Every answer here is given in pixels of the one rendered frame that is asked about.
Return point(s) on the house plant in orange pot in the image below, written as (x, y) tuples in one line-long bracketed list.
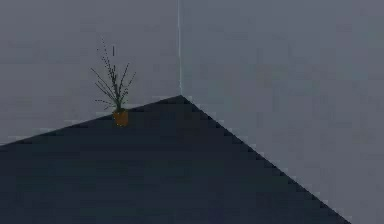
[(120, 117)]

